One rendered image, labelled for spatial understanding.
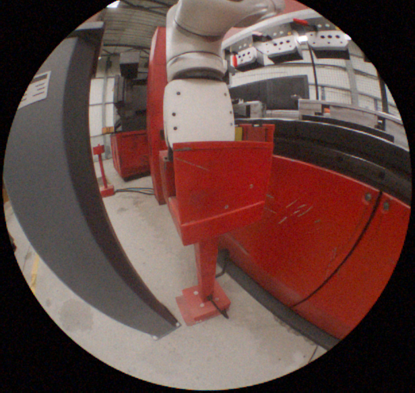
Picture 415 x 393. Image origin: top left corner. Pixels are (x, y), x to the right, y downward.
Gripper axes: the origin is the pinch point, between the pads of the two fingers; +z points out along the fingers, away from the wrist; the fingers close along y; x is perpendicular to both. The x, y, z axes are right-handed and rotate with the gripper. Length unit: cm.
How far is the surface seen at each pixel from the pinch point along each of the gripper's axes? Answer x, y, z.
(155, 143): -128, 0, 1
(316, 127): 6.2, -27.4, -9.4
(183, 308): -6, 17, 72
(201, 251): -2.4, 1.7, 20.2
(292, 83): -36, -91, -45
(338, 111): 9.3, -41.0, -16.1
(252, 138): 0.5, -9.9, -5.9
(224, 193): 4.8, -0.7, 0.7
